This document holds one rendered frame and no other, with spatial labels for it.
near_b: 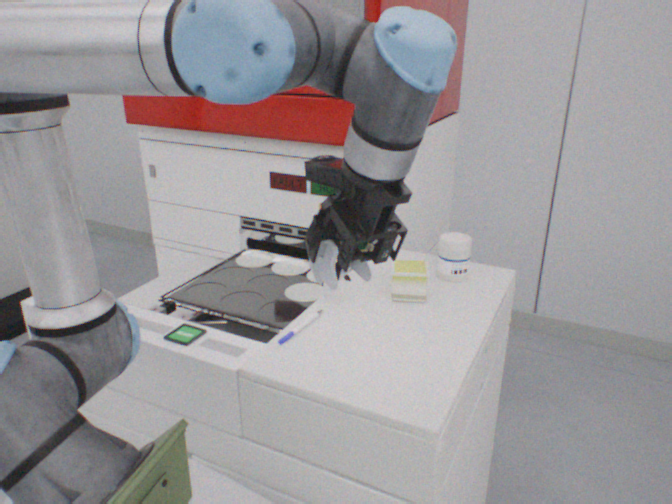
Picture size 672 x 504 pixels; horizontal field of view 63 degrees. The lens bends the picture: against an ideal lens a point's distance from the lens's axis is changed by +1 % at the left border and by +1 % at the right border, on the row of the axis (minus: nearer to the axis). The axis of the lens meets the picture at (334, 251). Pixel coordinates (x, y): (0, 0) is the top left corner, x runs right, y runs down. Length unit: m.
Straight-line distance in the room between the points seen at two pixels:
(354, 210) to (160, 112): 1.12
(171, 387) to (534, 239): 2.18
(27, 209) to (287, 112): 0.78
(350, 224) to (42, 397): 0.44
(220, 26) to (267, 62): 0.04
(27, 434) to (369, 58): 0.57
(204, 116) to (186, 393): 0.80
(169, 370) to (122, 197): 3.30
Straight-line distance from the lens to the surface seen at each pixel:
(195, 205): 1.73
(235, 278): 1.41
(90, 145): 4.39
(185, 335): 1.05
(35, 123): 0.76
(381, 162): 0.55
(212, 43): 0.40
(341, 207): 0.62
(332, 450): 0.93
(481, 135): 2.82
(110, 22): 0.48
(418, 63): 0.50
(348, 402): 0.86
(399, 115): 0.52
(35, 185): 0.77
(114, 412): 1.26
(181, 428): 0.79
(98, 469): 0.76
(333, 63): 0.52
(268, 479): 1.06
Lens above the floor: 1.49
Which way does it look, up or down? 22 degrees down
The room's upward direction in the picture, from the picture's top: straight up
